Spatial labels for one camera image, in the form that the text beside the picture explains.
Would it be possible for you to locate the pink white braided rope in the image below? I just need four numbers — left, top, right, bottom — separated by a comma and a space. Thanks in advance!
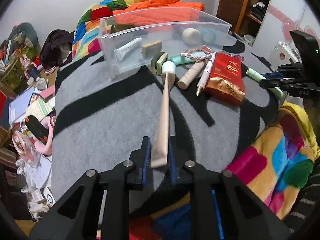
180, 45, 217, 62

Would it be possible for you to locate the red gold packet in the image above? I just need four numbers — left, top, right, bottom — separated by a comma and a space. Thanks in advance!
205, 52, 246, 106

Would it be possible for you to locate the teal round container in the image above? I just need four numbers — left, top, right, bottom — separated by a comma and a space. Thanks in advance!
200, 29, 217, 44

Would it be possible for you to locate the colourful patchwork quilt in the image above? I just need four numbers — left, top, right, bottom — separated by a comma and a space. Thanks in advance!
71, 0, 206, 62

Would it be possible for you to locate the blue notebook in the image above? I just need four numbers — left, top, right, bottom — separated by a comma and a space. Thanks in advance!
9, 86, 34, 126

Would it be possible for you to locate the clear plastic storage box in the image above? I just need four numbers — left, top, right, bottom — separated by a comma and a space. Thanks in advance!
98, 11, 236, 80

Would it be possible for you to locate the pink box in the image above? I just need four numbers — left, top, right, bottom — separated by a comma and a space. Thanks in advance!
39, 85, 55, 102

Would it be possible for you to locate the green storage basket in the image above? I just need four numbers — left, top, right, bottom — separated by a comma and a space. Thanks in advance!
1, 46, 38, 90

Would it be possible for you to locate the rabbit figurine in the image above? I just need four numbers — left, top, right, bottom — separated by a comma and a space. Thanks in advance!
20, 54, 41, 86

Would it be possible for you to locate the tan sponge block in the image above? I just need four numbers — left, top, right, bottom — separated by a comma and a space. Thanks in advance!
142, 40, 162, 58

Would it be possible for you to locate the white cosmetic pen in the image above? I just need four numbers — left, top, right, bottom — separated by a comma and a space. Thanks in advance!
196, 52, 216, 96

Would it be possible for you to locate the orange puffer jacket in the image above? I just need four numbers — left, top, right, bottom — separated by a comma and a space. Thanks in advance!
114, 0, 204, 26

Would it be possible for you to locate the brown wooden wardrobe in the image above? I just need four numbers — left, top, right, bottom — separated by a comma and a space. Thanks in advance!
216, 0, 270, 37

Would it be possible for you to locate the beige cosmetic bottle red cap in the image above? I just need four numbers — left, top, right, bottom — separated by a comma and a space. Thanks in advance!
177, 60, 206, 90

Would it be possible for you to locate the white small ointment tube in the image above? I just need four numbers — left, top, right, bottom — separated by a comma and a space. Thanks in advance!
114, 37, 143, 61

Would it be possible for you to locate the olive green glass bottle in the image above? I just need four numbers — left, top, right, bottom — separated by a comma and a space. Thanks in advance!
110, 24, 148, 37

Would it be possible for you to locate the beige long-handled brush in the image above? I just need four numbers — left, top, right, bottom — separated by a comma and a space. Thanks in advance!
151, 61, 176, 168

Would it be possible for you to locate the white sliding wardrobe door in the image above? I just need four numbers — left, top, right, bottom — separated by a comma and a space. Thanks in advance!
253, 0, 319, 59

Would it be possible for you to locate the green yellow sponge block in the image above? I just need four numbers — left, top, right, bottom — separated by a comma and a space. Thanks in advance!
150, 51, 168, 75

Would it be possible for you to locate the pink stand with black pad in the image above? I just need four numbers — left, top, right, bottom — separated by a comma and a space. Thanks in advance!
25, 115, 56, 155

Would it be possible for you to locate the mint green cosmetic tube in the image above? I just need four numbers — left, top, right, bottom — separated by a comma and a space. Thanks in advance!
246, 68, 286, 101

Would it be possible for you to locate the purple brush white head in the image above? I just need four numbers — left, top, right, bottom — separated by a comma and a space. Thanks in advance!
171, 23, 202, 46

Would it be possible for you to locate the dark purple clothes pile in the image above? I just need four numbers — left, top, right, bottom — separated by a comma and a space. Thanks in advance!
40, 29, 74, 69

